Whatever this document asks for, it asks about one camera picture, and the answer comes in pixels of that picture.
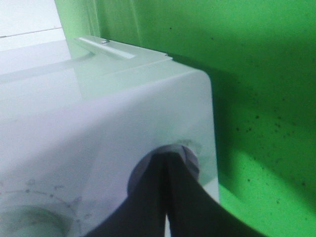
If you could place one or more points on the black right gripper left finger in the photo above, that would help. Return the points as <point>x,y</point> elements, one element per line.
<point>143,213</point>

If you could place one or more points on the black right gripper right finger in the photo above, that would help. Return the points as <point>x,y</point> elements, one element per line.
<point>193,212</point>

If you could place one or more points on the white microwave oven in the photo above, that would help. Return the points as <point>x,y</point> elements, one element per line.
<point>77,116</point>

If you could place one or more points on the green table cloth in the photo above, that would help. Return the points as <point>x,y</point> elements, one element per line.
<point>261,58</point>

